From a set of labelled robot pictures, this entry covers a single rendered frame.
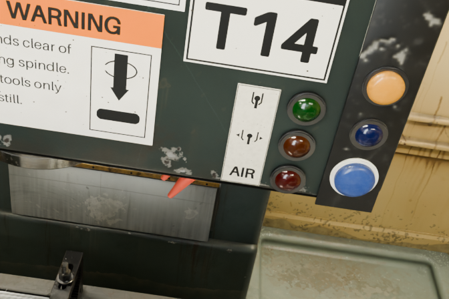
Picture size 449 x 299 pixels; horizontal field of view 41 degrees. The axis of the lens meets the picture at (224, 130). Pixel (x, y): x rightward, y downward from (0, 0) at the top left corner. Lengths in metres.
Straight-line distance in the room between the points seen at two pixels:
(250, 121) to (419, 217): 1.53
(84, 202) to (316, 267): 0.79
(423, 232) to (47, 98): 1.64
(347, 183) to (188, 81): 0.14
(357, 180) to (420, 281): 1.53
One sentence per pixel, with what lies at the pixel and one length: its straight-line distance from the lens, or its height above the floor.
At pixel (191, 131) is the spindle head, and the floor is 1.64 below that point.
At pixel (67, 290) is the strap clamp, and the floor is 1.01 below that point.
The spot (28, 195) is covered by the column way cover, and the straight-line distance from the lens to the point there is 1.42.
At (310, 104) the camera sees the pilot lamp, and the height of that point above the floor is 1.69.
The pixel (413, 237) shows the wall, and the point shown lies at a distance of 1.98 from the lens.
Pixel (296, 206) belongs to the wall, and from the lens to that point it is 1.86.
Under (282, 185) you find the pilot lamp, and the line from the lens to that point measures 0.46.
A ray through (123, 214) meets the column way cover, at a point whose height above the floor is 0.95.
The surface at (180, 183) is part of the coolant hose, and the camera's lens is 0.67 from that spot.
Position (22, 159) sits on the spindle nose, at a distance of 0.66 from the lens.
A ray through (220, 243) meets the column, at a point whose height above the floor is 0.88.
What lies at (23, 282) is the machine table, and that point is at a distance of 1.33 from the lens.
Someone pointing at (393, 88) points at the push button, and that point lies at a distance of 0.42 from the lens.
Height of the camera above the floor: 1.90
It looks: 34 degrees down
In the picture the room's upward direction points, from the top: 10 degrees clockwise
